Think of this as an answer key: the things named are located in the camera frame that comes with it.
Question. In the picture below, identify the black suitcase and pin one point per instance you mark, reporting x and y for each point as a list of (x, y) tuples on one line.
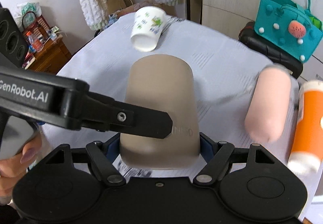
[(252, 40)]

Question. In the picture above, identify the pink cup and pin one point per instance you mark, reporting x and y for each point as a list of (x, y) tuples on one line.
[(270, 116)]

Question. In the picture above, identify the tan brown cup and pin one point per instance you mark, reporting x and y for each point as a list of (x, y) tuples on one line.
[(165, 85)]

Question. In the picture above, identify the brown paper bag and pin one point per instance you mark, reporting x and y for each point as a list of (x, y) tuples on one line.
[(121, 7)]

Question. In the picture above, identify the grey patterned tablecloth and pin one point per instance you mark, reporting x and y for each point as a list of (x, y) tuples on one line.
[(225, 71)]

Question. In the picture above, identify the plastic water bottle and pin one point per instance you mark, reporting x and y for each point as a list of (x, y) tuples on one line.
[(34, 41)]

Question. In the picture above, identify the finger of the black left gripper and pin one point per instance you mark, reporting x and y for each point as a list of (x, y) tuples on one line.
[(104, 113)]

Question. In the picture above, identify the person's left hand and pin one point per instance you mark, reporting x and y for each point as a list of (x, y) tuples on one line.
[(14, 168)]

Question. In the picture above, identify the white floral paper cup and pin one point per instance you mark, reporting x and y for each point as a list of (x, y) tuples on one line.
[(148, 25)]

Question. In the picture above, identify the wooden side cabinet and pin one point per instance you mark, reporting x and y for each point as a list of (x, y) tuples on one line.
[(52, 58)]

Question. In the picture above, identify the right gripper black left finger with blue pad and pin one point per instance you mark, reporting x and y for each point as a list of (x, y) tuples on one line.
[(102, 155)]

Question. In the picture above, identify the teal felt tote bag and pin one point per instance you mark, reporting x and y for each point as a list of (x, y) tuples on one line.
[(289, 26)]

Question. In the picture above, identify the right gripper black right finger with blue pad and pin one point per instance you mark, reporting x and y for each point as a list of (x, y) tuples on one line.
[(217, 157)]

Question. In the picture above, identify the orange white paper cup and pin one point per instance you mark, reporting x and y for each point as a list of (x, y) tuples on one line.
[(306, 153)]

